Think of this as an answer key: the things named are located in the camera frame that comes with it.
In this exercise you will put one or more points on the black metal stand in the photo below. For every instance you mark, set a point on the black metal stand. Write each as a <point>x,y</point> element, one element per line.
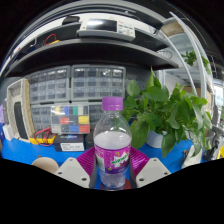
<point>213,143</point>

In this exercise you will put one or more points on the yellow multimeter with red leads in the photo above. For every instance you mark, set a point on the yellow multimeter with red leads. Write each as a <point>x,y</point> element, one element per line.
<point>41,137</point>

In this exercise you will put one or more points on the green potted plant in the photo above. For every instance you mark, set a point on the green potted plant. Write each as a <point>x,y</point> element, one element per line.
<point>160,110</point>

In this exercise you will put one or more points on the white metal rack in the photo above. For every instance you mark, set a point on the white metal rack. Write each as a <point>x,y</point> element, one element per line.
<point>200,56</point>

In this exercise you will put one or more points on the clear organizer with coloured parts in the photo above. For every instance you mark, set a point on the clear organizer with coloured parts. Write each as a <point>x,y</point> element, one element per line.
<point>70,119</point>

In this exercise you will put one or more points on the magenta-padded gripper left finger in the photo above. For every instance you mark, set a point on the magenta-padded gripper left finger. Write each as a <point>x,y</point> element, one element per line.
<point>71,171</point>

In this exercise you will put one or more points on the dark workbench shelf unit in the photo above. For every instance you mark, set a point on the dark workbench shelf unit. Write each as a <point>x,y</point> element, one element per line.
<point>93,51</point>

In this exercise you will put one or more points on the clear bottle with purple cap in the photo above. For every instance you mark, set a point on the clear bottle with purple cap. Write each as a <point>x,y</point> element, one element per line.
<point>112,150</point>

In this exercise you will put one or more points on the black case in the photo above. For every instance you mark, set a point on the black case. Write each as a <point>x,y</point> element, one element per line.
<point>89,140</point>

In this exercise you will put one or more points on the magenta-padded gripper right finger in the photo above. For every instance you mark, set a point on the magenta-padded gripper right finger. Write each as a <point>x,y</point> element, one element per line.
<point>153,171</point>

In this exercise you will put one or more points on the black rectangular device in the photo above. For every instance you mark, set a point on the black rectangular device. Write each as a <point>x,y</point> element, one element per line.
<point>20,120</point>

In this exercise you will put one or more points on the white charger block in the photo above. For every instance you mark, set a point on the white charger block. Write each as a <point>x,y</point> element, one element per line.
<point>191,158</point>

